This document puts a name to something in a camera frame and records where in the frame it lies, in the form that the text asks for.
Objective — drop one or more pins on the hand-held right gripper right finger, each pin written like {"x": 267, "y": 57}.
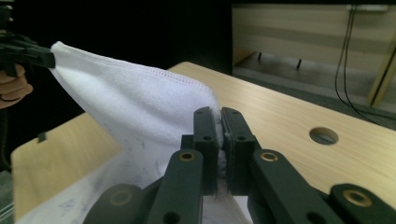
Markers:
{"x": 238, "y": 146}

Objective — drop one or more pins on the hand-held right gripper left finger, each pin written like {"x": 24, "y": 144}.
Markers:
{"x": 204, "y": 140}

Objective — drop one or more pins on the white towel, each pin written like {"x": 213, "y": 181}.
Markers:
{"x": 137, "y": 112}

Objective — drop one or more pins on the grey tape piece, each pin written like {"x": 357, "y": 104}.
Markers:
{"x": 42, "y": 137}

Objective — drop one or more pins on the black wall peg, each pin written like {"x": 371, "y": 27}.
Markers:
{"x": 259, "y": 56}
{"x": 299, "y": 64}

